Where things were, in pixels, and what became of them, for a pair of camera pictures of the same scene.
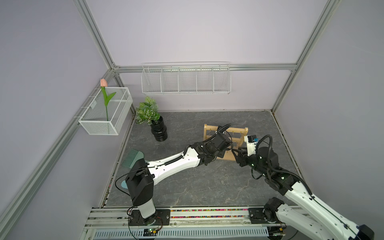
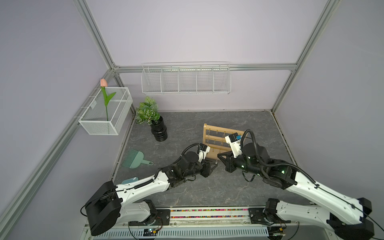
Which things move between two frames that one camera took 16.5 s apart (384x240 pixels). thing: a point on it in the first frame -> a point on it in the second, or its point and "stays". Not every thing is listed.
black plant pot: x=158 y=129 stays
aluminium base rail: x=105 y=217 stays
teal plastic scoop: x=133 y=157 stays
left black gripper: x=221 y=154 -> x=206 y=171
